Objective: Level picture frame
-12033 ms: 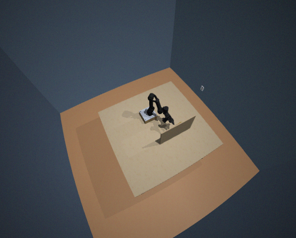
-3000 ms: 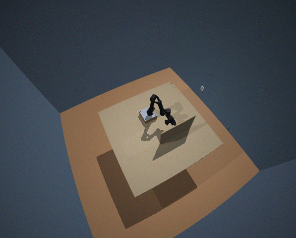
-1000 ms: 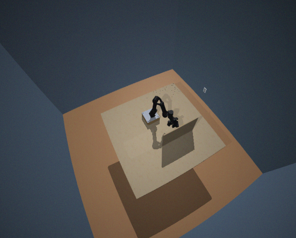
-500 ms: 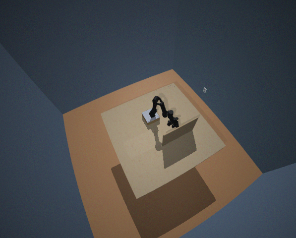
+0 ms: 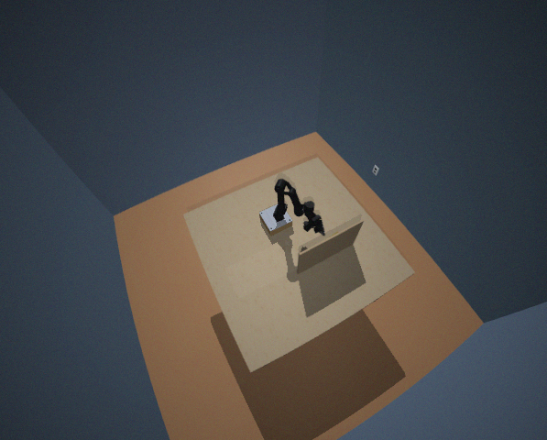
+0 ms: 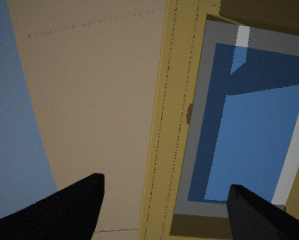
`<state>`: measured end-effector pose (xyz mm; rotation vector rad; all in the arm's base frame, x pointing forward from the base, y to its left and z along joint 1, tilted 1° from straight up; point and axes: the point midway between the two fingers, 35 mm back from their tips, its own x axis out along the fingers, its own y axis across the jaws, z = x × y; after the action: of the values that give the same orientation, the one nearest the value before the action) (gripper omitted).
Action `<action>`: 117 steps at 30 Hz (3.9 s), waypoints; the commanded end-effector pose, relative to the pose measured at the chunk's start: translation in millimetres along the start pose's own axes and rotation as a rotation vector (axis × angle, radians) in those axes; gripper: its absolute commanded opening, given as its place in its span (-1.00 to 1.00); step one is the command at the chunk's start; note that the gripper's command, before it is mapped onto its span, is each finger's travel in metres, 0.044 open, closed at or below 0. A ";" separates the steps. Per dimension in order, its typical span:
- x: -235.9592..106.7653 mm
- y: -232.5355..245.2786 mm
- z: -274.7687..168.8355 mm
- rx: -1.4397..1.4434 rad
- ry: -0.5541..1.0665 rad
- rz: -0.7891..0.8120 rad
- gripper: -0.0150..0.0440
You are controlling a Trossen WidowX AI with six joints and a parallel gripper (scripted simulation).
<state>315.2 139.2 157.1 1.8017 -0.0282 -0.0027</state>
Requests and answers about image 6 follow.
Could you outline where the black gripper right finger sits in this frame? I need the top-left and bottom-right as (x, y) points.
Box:
(226, 185), (299, 240)

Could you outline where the tan wooden picture frame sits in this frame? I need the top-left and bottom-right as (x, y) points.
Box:
(138, 0), (299, 240)

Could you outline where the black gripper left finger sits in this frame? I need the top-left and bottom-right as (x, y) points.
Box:
(0, 172), (105, 240)

